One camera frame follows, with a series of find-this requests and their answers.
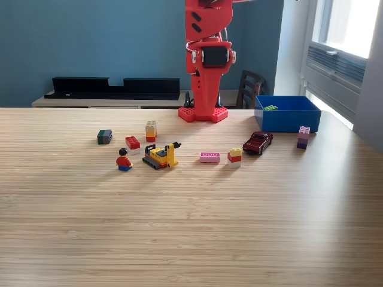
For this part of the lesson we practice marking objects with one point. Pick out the green brick stack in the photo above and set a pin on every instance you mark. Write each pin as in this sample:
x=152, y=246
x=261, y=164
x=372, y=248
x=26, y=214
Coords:
x=270, y=108

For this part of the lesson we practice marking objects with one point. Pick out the dark red toy car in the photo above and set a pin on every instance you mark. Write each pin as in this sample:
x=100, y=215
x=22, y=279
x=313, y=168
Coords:
x=257, y=143

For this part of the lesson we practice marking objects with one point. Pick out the pink purple brick stack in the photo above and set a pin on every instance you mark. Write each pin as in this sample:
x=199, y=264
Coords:
x=303, y=139

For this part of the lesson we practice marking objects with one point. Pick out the blue plastic bin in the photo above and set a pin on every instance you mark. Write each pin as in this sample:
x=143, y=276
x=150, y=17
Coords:
x=287, y=121

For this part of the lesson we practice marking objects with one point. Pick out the dark wooden chair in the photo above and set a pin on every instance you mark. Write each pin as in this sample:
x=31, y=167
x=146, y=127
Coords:
x=248, y=86

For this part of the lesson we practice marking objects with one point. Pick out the black cone plug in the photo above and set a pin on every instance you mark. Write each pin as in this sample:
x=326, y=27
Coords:
x=221, y=101

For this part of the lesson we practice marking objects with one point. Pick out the tan yellow red brick stack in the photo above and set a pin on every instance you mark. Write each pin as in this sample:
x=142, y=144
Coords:
x=150, y=131

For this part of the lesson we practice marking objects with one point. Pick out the pink flat brick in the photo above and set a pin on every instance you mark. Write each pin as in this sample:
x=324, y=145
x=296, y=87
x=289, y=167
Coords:
x=210, y=157

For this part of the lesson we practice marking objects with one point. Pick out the yellow red white brick stack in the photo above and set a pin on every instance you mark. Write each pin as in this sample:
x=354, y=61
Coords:
x=234, y=158

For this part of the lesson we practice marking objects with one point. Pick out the yellow toy digger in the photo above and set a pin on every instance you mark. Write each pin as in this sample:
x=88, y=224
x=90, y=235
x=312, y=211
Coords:
x=160, y=157

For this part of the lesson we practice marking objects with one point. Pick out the grey window vent unit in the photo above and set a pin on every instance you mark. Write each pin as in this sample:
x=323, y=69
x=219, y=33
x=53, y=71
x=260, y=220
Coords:
x=335, y=80

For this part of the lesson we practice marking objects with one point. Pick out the window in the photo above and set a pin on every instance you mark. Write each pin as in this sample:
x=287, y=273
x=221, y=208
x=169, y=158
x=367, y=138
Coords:
x=347, y=24

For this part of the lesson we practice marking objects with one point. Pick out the dark green grey brick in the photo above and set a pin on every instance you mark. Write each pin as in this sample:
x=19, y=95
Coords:
x=104, y=137

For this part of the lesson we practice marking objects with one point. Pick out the toy figure red shirt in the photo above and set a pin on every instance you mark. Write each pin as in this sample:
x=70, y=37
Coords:
x=123, y=161

